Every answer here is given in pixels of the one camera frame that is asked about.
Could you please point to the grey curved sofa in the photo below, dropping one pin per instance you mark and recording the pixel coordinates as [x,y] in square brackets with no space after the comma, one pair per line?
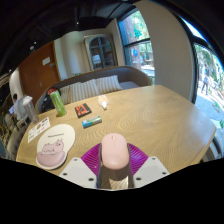
[133,75]

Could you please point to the black and red backpack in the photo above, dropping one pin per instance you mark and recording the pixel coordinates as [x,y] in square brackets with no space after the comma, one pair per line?
[46,101]

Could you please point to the pink computer mouse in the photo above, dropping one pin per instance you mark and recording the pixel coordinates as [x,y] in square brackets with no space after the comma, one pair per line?
[114,151]

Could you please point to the striped cushion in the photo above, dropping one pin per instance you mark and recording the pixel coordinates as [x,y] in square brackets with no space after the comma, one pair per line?
[83,90]
[65,94]
[108,85]

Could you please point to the small green-blue pack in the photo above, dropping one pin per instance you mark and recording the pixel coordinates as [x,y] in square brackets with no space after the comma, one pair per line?
[92,122]

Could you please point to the grey tufted chair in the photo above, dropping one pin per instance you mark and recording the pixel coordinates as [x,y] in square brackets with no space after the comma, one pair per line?
[16,141]

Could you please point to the black and red box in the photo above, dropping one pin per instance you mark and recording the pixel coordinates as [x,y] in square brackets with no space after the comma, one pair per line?
[83,110]

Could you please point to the white chair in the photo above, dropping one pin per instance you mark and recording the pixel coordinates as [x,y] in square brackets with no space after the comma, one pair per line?
[18,115]

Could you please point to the arched glass-door cabinet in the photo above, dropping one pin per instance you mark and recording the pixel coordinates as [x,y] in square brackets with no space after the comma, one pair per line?
[101,53]

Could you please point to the person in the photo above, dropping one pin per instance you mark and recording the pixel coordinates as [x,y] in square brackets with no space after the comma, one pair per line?
[15,101]

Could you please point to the green drink can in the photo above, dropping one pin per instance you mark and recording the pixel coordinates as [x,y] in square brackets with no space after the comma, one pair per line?
[58,104]

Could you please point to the white squeeze tube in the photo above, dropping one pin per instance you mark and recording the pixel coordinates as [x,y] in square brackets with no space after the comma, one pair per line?
[103,101]

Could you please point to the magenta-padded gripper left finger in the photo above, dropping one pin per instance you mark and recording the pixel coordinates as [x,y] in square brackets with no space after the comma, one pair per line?
[75,171]

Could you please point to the brown wooden door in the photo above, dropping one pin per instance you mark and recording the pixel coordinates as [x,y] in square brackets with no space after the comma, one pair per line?
[35,78]

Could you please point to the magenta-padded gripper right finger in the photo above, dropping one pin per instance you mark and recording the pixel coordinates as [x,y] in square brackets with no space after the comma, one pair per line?
[151,170]

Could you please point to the white pig-print mouse pad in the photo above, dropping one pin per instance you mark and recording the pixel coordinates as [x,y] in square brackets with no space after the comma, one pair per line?
[56,141]

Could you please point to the white sticker sheet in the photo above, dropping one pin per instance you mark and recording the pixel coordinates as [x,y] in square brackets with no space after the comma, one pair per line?
[38,129]

